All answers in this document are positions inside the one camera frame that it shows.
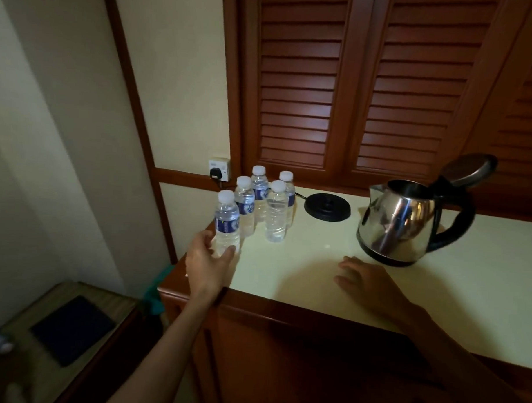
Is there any person's left hand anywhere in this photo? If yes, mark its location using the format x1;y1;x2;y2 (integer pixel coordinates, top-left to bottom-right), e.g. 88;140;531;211
183;229;239;302

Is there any person's right hand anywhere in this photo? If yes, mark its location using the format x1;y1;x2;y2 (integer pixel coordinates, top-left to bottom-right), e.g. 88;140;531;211
331;255;424;329

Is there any clear water bottle blue label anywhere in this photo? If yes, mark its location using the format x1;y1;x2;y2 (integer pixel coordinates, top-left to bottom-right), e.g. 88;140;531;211
211;188;243;258

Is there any steel electric kettle black handle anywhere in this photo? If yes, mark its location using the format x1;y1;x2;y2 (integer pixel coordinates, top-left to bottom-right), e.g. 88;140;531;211
355;148;499;271

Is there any cluster of clear water bottles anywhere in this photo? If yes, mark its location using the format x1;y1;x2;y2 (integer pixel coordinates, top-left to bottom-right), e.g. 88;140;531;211
232;164;297;244

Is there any person's left forearm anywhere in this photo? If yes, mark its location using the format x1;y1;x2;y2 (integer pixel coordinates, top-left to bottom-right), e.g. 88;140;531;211
104;285;225;403

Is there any person's right forearm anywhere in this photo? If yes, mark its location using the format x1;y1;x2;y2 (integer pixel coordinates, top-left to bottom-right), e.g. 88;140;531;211
398;304;532;403

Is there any black round kettle base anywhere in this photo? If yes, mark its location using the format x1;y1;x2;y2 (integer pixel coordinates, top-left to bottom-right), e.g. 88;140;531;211
303;191;352;224

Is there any teal cloth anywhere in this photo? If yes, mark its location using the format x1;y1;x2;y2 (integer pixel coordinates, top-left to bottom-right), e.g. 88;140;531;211
141;262;177;318

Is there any low wooden side table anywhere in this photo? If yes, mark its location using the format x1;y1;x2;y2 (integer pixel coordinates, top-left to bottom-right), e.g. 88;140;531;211
0;278;144;403

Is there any wooden cabinet cream top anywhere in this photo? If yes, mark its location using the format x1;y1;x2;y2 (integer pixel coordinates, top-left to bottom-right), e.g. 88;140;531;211
154;180;532;403

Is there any dark blue flat pad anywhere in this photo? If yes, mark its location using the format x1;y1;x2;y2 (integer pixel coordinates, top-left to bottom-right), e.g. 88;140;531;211
28;293;117;370

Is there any brown louvered wooden shutter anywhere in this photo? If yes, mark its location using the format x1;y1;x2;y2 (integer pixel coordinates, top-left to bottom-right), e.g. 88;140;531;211
459;28;532;218
343;0;531;196
231;0;378;186

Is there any white wall socket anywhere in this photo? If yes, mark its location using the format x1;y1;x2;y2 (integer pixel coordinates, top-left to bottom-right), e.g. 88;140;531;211
207;157;231;183

